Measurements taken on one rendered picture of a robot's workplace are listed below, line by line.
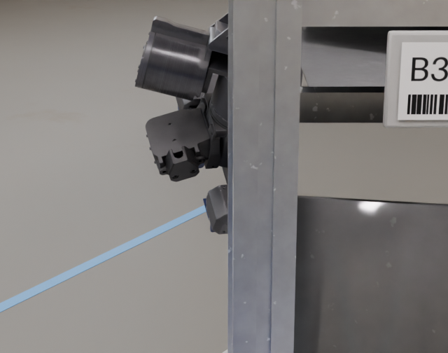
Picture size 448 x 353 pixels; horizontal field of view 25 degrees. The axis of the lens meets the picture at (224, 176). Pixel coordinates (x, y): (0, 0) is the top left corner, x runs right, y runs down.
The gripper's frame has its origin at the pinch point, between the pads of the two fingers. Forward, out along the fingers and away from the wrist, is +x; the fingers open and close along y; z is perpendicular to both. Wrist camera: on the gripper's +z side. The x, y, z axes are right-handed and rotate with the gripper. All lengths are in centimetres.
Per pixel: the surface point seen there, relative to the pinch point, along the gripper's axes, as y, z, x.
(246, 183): 42, 22, -58
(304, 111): 30, 14, -48
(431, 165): -184, -211, 259
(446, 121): 42, 17, -61
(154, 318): -91, -48, 203
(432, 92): 41, 17, -62
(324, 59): 29, 13, -50
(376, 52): 31, 11, -52
